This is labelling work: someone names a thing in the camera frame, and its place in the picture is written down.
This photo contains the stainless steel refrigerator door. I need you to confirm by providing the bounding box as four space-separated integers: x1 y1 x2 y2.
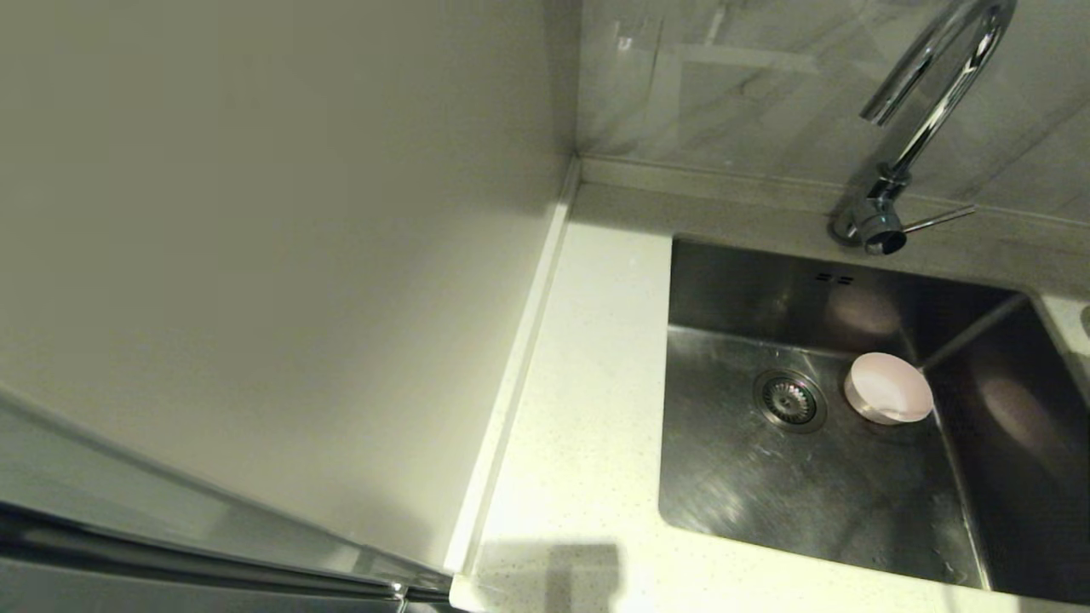
0 392 456 613

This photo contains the chrome gooseneck faucet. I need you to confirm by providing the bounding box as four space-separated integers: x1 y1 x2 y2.
830 0 1018 256

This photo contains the stainless steel sink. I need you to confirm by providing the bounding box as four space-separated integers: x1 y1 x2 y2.
657 237 1090 604

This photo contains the pink bowl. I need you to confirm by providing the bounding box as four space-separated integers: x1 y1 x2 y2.
843 352 935 426

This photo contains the metal sink drain strainer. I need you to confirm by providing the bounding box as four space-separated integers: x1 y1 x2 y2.
753 368 829 435

